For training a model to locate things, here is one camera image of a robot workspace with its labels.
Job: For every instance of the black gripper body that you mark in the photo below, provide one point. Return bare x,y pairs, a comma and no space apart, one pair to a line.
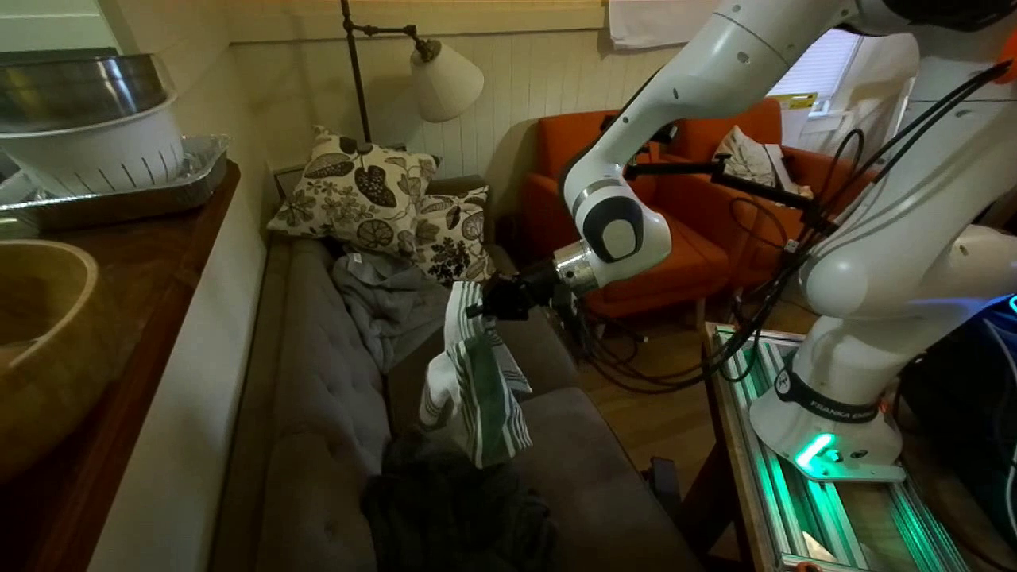
519,294

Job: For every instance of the white and green striped towel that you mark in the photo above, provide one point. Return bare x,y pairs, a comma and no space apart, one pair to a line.
475,385

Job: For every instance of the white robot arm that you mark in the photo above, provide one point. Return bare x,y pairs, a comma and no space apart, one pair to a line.
897,272

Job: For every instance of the grey cloth on sofa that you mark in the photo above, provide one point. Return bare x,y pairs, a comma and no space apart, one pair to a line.
392,302

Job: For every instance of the floral throw pillow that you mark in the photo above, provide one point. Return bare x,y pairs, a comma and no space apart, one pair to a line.
451,235
353,190

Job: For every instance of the orange armchair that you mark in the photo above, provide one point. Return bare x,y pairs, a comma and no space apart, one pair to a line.
718,235

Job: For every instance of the white floor lamp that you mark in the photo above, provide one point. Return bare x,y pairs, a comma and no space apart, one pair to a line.
445,83

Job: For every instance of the patterned cloth on armchair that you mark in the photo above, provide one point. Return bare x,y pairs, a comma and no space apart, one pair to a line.
759,163

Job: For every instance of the dark crumpled blanket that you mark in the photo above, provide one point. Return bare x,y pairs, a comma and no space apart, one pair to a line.
429,508

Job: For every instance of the metal baking tray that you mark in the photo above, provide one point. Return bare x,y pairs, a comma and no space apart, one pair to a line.
33,210

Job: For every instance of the wooden bowl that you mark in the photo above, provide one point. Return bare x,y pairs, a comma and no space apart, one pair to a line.
52,360

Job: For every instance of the metal mixing bowl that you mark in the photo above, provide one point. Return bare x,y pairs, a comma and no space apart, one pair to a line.
47,90

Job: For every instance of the dark wooden shelf ledge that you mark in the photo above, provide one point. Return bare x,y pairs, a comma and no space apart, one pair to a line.
147,274

